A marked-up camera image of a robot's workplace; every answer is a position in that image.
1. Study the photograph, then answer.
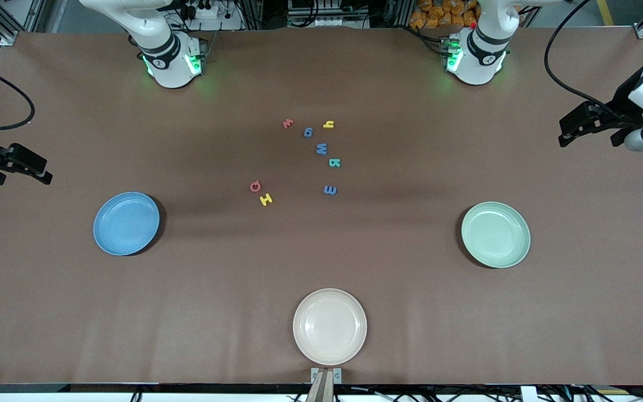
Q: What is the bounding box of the blue plate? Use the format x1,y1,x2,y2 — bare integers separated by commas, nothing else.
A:
93,192,161,257

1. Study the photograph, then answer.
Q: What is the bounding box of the bag of orange objects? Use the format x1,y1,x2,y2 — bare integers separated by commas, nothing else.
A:
409,0,479,30

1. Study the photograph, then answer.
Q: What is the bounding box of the green plate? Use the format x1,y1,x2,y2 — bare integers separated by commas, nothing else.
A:
460,201,531,269

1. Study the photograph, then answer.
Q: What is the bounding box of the beige plate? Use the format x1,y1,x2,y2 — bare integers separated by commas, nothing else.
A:
292,288,368,367

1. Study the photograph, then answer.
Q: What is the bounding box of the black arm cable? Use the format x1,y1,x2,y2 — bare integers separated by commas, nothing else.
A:
0,60,36,133
544,0,635,121

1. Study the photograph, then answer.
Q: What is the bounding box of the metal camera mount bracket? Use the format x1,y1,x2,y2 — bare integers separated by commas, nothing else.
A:
306,367,343,402

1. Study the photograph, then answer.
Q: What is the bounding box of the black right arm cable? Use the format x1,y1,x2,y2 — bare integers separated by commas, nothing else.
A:
0,60,36,133

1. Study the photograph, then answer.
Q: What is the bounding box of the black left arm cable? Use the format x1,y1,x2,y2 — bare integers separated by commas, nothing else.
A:
544,0,635,121

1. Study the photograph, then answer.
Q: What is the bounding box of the white power strip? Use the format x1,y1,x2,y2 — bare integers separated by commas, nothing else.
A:
179,0,244,31

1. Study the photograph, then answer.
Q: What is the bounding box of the background equipment rack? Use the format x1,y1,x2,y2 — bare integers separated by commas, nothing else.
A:
287,0,371,28

